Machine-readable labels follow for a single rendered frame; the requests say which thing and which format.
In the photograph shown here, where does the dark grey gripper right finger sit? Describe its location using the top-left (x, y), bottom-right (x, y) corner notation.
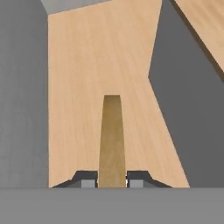
top-left (126, 170), bottom-right (173, 188)

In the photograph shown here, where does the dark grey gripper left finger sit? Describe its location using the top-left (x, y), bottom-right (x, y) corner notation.
top-left (52, 170), bottom-right (99, 188)

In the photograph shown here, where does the grey counter base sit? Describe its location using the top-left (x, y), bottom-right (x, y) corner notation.
top-left (148, 0), bottom-right (224, 188)

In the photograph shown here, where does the grey cabinet run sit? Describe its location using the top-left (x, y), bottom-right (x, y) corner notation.
top-left (0, 0), bottom-right (50, 188)

